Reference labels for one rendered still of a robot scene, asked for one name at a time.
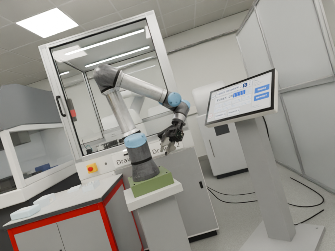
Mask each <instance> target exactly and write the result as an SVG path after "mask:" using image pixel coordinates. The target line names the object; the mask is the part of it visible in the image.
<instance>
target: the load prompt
mask: <svg viewBox="0 0 335 251"><path fill-rule="evenodd" d="M252 85H253V80H250V81H247V82H244V83H242V84H239V85H236V86H233V87H230V88H227V89H225V90H222V91H219V92H217V93H216V98H217V97H220V96H223V95H226V94H229V93H232V92H235V91H238V90H241V89H244V88H247V87H250V86H252Z"/></svg>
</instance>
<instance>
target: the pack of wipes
mask: <svg viewBox="0 0 335 251"><path fill-rule="evenodd" d="M40 210H41V208H40V205H39V204H37V205H33V206H29V207H24V208H21V209H19V210H17V211H15V212H13V213H11V214H10V217H11V220H17V219H22V218H26V217H30V216H32V215H33V214H35V213H37V212H39V211H40Z"/></svg>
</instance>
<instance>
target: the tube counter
mask: <svg viewBox="0 0 335 251"><path fill-rule="evenodd" d="M251 92H252V87H250V88H247V89H244V90H241V91H238V92H235V93H232V94H229V95H228V100H229V99H232V98H235V97H238V96H241V95H245V94H248V93H251Z"/></svg>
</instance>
